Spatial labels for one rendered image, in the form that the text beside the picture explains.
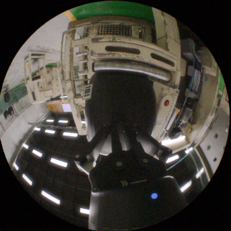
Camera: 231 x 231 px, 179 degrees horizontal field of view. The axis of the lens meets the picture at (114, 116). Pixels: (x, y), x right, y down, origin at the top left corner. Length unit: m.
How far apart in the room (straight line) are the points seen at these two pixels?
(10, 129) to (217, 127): 11.92
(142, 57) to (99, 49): 0.15
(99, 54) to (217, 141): 0.81
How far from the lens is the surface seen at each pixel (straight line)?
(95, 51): 0.28
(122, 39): 0.30
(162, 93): 0.48
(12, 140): 11.51
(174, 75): 0.39
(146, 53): 0.30
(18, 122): 11.58
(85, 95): 0.27
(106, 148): 0.31
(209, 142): 0.71
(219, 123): 0.68
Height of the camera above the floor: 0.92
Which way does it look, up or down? 34 degrees up
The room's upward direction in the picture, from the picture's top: 178 degrees counter-clockwise
